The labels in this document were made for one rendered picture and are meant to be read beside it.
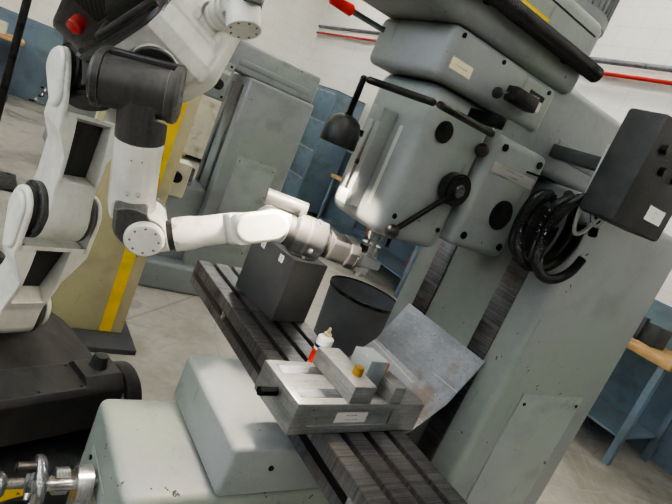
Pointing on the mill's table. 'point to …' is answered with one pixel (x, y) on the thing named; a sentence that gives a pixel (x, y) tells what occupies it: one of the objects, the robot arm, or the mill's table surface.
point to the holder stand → (280, 281)
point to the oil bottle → (321, 343)
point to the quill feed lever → (451, 195)
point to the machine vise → (333, 402)
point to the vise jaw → (358, 391)
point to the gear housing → (458, 66)
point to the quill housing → (415, 161)
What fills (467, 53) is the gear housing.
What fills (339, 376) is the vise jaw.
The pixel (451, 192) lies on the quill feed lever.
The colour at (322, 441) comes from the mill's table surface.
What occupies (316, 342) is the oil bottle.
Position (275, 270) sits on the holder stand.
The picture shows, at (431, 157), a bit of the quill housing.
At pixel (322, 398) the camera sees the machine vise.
